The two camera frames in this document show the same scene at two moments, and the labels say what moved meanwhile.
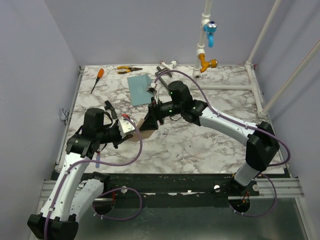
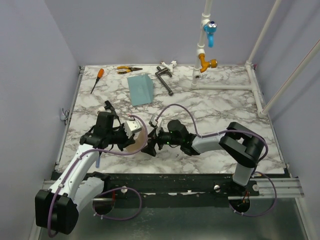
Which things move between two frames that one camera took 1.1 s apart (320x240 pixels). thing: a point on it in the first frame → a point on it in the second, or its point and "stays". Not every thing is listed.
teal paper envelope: x=138 y=85 stays
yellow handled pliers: x=129 y=69 stays
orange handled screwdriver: x=100 y=74 stays
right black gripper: x=154 y=114 → x=153 y=139
